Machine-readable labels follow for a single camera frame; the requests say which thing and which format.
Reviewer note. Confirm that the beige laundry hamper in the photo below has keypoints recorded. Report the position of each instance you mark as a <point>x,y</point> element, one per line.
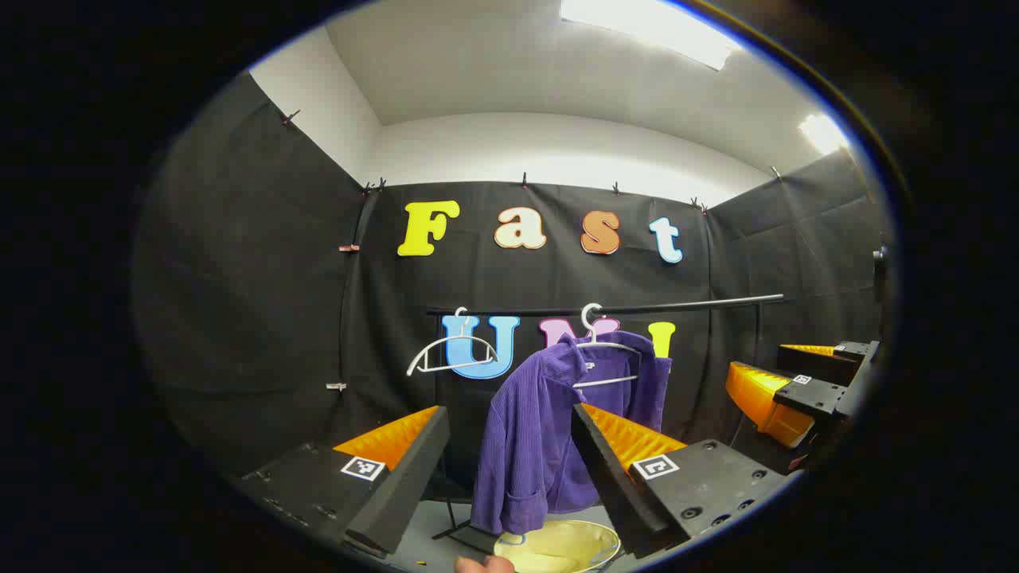
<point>557,546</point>

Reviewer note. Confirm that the small ceiling light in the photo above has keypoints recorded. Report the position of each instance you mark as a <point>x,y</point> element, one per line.
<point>822,133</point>

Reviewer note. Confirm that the row of black backdrop clips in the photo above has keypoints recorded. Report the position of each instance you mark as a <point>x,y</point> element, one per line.
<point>525,181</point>

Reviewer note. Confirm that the black clothes rack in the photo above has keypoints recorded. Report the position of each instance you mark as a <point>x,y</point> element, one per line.
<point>677,305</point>

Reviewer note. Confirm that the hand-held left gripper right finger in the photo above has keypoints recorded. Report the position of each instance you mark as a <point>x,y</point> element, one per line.
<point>609,477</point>

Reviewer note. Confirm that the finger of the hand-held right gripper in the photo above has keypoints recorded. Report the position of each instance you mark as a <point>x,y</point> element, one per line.
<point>760,398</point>
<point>828,368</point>

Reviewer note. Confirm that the white plastic hanger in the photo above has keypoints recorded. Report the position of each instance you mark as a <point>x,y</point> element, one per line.
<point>605,346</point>
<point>454,341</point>

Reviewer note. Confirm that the black backdrop cloth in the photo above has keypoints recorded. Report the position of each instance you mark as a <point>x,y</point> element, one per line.
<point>239,318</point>

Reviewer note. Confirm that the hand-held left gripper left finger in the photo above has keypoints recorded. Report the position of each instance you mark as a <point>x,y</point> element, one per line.
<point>410,477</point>

